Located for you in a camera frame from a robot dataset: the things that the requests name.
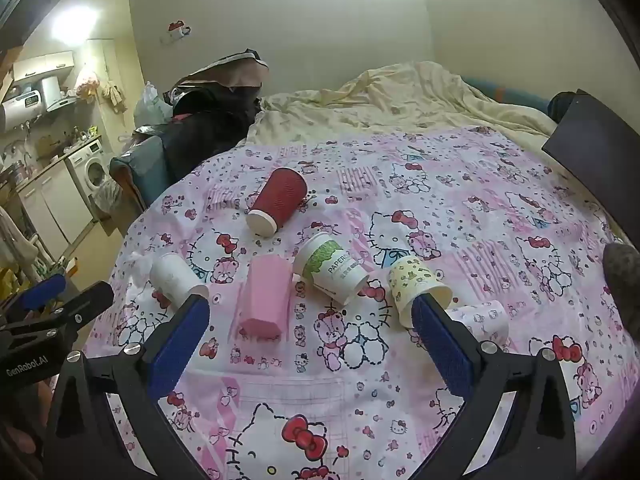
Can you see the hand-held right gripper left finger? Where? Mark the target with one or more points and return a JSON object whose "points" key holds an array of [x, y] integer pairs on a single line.
{"points": [[179, 347]]}

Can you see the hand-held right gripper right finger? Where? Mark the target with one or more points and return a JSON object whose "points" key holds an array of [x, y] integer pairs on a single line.
{"points": [[446, 347]]}

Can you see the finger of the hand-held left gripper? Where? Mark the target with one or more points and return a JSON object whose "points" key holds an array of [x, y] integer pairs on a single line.
{"points": [[82, 305], [44, 291]]}

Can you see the plain white paper cup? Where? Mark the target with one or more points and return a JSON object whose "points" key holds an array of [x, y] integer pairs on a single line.
{"points": [[172, 275]]}

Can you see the yellow printed paper cup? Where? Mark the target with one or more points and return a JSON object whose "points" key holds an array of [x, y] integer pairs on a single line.
{"points": [[415, 280]]}

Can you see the pink paper cup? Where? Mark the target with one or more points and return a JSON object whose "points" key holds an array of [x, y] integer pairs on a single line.
{"points": [[262, 295]]}

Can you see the white cup with green print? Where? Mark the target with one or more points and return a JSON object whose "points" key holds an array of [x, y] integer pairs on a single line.
{"points": [[330, 265]]}

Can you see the red ribbed paper cup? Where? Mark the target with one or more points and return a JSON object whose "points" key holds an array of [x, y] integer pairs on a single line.
{"points": [[280, 195]]}

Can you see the crumpled white tissue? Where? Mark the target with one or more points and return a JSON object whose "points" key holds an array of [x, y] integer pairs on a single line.
{"points": [[137, 262]]}

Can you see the white kitchen cabinet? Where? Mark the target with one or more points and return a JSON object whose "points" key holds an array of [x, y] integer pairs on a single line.
{"points": [[55, 205]]}

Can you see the white washing machine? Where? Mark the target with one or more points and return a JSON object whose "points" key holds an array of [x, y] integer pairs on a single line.
{"points": [[92, 172]]}

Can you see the blue chair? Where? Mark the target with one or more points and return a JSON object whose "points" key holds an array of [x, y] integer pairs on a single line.
{"points": [[145, 165]]}

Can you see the pink cartoon printed blanket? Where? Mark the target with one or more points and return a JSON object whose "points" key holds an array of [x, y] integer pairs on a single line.
{"points": [[350, 200]]}

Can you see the white water heater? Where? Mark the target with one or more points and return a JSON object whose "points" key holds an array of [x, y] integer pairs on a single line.
{"points": [[22, 107]]}

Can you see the grey sock foot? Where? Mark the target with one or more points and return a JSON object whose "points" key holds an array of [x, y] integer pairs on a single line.
{"points": [[622, 275]]}

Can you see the white plastic bag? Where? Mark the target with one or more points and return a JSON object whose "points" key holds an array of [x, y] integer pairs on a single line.
{"points": [[150, 105]]}

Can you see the black bag pile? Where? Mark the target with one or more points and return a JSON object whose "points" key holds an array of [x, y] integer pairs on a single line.
{"points": [[210, 125]]}

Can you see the black board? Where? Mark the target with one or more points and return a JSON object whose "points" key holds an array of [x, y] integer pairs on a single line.
{"points": [[595, 145]]}

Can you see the cream duvet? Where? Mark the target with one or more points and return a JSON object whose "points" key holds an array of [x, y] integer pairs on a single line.
{"points": [[400, 100]]}

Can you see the blue pillow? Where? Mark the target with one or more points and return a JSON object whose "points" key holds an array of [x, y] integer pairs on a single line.
{"points": [[510, 95]]}

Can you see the white wall cabinet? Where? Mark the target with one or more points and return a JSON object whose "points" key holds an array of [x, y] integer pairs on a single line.
{"points": [[45, 65]]}

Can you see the wall hook with red bow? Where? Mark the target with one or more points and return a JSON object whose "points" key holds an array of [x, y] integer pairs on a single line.
{"points": [[176, 30]]}

